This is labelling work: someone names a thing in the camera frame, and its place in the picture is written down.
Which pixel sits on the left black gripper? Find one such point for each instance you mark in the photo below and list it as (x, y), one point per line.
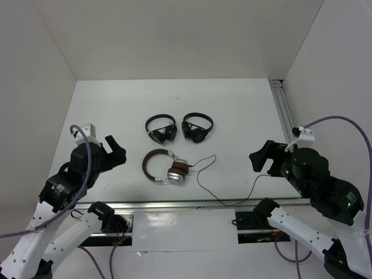
(117, 157)

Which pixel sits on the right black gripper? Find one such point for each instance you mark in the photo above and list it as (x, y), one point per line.
(270, 149)

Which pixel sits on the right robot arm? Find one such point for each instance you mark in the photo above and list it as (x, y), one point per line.
(340, 202)

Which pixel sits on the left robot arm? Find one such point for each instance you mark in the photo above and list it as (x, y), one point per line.
(38, 253)

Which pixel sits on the left black headphones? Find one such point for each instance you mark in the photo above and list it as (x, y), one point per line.
(160, 135)

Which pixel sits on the black headphones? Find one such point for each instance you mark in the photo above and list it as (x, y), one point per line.
(194, 132)
(160, 135)

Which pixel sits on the right black headphones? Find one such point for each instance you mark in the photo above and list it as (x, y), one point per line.
(194, 132)

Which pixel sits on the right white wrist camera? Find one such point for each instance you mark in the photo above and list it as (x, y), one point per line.
(303, 138)

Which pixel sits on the right side aluminium rail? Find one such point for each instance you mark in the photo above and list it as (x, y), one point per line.
(283, 110)

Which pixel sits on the aluminium rail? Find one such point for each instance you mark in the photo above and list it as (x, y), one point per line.
(283, 110)
(176, 205)

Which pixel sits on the front aluminium rail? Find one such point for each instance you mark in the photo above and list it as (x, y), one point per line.
(176, 205)

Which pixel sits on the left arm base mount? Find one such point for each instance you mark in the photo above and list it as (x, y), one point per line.
(120, 232)

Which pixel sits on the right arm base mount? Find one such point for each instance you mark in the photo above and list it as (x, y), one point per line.
(251, 232)

